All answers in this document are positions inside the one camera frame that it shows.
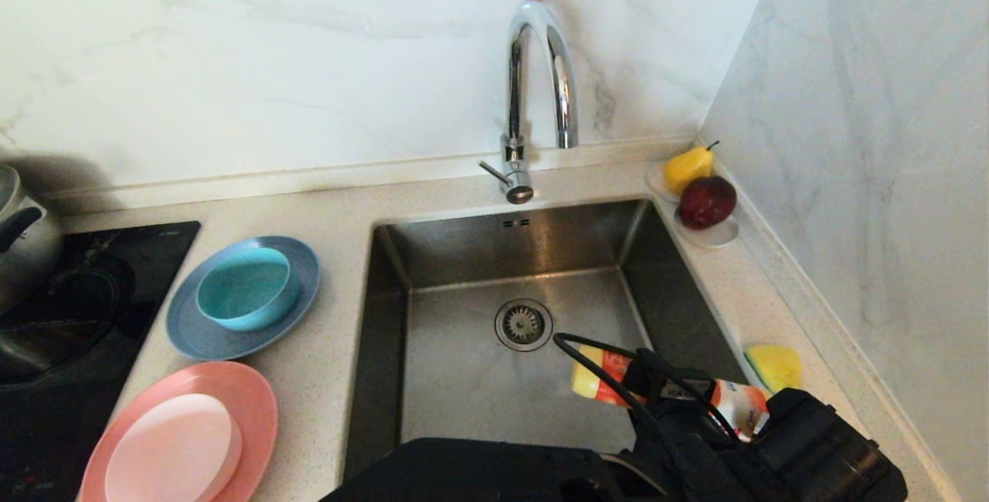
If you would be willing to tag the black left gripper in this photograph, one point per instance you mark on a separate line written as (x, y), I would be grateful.
(827, 456)

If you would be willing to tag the dish soap bottle yellow cap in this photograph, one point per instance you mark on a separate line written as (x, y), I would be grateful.
(742, 409)

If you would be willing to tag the chrome gooseneck faucet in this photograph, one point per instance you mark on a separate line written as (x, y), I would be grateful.
(514, 85)

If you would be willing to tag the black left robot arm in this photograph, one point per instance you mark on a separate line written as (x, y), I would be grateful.
(463, 475)

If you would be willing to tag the yellow green sponge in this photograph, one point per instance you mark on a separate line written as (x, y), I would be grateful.
(773, 367)

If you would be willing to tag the stainless steel sink basin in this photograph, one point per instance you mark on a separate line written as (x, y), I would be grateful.
(463, 378)

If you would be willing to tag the small white fruit dish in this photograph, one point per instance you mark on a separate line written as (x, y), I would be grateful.
(717, 238)

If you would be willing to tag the dark red apple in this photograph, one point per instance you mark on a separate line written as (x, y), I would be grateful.
(707, 204)

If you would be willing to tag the yellow pear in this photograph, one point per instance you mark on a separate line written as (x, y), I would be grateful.
(688, 168)

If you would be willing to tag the round metal drain strainer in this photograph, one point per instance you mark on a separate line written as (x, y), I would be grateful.
(524, 325)

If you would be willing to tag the teal bowl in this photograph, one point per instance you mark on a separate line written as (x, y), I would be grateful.
(246, 290)

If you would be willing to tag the blue plate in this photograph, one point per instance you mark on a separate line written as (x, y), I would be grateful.
(189, 334)

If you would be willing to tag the small light pink plate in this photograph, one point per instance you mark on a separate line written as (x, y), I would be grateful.
(170, 452)

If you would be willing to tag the black glass cooktop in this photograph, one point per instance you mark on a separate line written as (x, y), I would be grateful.
(46, 432)

